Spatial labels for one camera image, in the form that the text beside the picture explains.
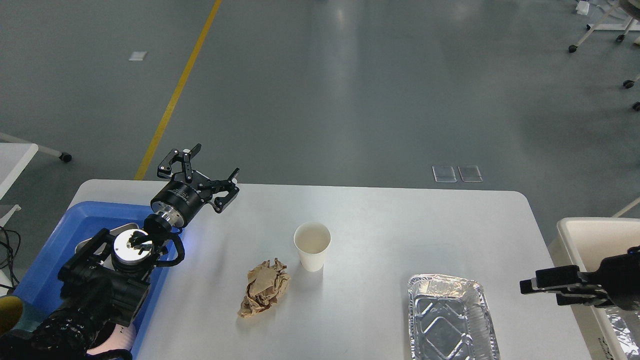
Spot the aluminium foil tray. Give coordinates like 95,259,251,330
407,273,501,360

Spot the black cable bundle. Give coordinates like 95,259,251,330
0,227,21,292

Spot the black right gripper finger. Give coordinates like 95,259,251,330
519,265,598,296
555,292,613,308

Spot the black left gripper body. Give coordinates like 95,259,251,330
150,180,206,227

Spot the white paper cup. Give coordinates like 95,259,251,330
293,222,332,272

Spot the crumpled foil in bin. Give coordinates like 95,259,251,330
605,307,640,360

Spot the crumpled brown paper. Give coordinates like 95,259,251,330
237,257,291,318

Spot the cream plastic bin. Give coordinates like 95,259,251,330
547,218,640,360

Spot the white side table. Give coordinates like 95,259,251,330
0,142,39,198

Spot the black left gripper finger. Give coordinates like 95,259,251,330
157,143,202,183
198,167,241,214

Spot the white wheeled frame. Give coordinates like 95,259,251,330
567,0,639,114

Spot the teal ceramic mug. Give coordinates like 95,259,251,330
0,295,24,336

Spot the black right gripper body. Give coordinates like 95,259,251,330
595,247,640,311

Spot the pink plastic mug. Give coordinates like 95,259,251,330
87,322,137,355

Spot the stainless steel square tray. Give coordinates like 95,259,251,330
93,222,140,262

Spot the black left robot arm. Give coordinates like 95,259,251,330
1,144,240,360

